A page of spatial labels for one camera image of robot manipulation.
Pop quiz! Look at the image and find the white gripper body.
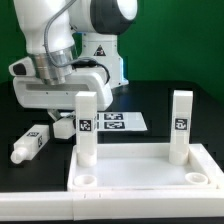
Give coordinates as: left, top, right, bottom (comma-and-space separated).
13, 69, 113, 111

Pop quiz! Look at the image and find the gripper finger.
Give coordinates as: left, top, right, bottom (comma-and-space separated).
47, 109, 61, 121

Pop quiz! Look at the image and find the white desk top tray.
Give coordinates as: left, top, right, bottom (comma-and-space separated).
67, 143, 218, 192

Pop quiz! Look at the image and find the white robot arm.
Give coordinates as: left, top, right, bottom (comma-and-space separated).
9, 0, 138, 121

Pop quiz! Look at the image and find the white marker sheet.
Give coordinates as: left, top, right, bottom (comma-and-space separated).
61, 112, 148, 132

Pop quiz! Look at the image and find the white L-shaped fence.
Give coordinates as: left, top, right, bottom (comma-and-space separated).
0, 143, 224, 222

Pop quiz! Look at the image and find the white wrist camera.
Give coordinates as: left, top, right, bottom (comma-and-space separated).
9, 57, 36, 77

